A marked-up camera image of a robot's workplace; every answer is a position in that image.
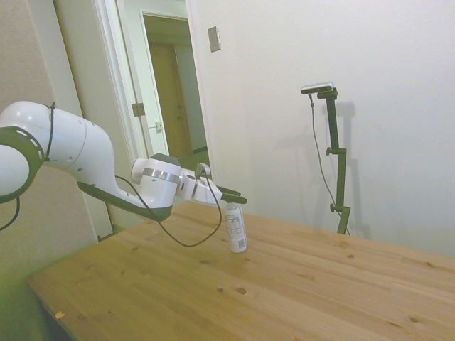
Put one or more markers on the dark articulated camera stand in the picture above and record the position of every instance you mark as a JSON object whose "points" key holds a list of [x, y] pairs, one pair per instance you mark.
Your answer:
{"points": [[337, 152]]}

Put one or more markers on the grey wrist camera black mount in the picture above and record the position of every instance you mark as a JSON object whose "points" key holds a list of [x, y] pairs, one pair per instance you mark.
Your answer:
{"points": [[202, 170]]}

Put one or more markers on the clear water bottle green cap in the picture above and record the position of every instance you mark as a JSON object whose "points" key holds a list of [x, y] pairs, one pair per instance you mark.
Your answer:
{"points": [[236, 231]]}

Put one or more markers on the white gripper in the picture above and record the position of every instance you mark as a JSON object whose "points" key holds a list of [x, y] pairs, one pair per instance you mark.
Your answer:
{"points": [[202, 192]]}

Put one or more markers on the small orange tape scrap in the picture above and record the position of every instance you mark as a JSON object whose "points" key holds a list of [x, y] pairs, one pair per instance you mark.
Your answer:
{"points": [[60, 314]]}

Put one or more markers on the metal wall switch plate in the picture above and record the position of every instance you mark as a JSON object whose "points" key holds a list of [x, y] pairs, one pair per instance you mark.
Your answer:
{"points": [[214, 39]]}

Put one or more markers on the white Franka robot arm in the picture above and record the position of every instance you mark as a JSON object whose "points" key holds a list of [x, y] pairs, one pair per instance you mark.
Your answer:
{"points": [[89, 149]]}

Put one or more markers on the white door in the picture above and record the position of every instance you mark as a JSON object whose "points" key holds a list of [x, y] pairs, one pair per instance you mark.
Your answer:
{"points": [[142, 89]]}

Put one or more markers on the brown wooden hallway door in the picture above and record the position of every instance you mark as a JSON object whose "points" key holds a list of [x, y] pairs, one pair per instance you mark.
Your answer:
{"points": [[170, 99]]}

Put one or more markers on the grey camera on stand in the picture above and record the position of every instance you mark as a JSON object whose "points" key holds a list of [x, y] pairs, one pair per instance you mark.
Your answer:
{"points": [[317, 87]]}

